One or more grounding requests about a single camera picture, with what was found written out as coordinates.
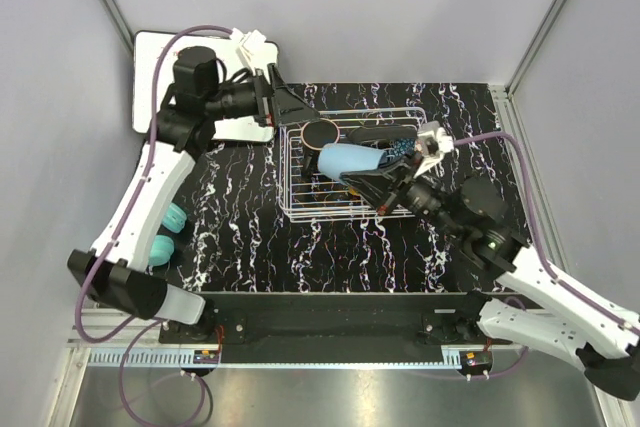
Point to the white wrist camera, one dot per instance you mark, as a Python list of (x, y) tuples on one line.
[(432, 143), (248, 46)]

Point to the white whiteboard with red writing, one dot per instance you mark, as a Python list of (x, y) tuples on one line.
[(148, 47)]

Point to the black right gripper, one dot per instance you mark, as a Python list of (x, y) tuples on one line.
[(381, 185)]

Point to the light blue plastic cup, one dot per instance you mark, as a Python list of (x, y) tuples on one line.
[(337, 158)]

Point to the teal cat ear headphones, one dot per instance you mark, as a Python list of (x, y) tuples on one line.
[(163, 245)]

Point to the red black mug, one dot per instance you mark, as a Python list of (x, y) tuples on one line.
[(315, 135)]

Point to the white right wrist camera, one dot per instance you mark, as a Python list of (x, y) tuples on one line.
[(432, 143)]

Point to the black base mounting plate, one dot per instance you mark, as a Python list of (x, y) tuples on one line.
[(251, 320)]

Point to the white wire dish rack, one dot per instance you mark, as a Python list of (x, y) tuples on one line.
[(320, 198)]

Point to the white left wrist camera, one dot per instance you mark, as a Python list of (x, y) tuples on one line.
[(248, 46)]

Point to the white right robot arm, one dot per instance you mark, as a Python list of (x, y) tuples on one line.
[(584, 329)]

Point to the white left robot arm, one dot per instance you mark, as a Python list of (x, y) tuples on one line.
[(113, 271)]

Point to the black floral square plate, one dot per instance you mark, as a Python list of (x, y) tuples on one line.
[(390, 133)]

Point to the blue patterned bowl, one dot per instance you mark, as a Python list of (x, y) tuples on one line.
[(399, 148)]

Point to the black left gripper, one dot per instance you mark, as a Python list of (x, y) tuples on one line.
[(288, 107)]

